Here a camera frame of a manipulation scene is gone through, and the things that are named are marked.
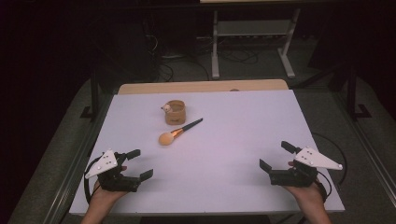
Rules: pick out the person's left hand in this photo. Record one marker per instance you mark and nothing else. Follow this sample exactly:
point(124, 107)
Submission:
point(104, 196)

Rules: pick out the tan pouch with bear figure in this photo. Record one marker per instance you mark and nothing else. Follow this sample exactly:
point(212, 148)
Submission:
point(176, 118)

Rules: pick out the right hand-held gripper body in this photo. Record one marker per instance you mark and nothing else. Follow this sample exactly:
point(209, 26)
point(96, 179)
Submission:
point(292, 178)

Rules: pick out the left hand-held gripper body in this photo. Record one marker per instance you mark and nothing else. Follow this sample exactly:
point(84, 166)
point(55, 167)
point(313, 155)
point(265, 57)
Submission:
point(120, 183)

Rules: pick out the white metal stand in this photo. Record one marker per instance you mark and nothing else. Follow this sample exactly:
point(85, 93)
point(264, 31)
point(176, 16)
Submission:
point(214, 62)

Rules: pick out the wooden table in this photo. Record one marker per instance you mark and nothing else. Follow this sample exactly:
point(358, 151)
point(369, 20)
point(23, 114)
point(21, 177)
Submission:
point(202, 86)

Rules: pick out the person's right hand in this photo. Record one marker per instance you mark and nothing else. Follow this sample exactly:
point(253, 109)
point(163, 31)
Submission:
point(306, 193)

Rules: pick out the white board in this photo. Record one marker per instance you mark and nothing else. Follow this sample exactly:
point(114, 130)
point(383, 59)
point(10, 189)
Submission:
point(218, 155)

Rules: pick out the black metal stand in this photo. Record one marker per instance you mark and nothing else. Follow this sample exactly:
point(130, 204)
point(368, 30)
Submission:
point(94, 93)
point(351, 93)

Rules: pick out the aluminium frame rail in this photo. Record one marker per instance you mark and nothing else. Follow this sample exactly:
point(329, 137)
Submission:
point(373, 157)
point(70, 183)

